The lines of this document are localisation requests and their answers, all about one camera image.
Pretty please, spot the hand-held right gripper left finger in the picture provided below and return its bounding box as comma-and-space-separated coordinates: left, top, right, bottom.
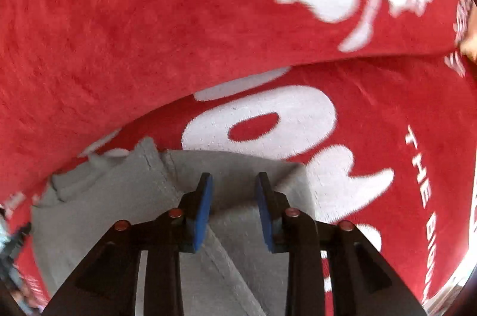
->
43, 172, 214, 316

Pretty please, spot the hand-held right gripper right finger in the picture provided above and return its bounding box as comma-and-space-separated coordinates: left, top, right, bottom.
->
255, 172, 428, 316

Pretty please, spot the grey t-shirt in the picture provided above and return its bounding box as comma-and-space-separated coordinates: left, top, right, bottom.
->
32, 137, 317, 316

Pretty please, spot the red printed sofa cover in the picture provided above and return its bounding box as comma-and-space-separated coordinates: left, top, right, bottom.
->
0, 0, 477, 316

